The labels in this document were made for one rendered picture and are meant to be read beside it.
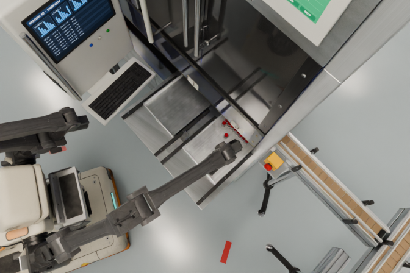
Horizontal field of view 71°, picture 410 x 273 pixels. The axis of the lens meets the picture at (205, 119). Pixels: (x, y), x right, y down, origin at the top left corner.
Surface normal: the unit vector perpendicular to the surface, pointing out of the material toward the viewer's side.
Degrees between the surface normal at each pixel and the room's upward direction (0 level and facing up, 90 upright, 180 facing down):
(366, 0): 90
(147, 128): 0
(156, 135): 0
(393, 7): 90
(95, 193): 0
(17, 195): 43
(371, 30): 90
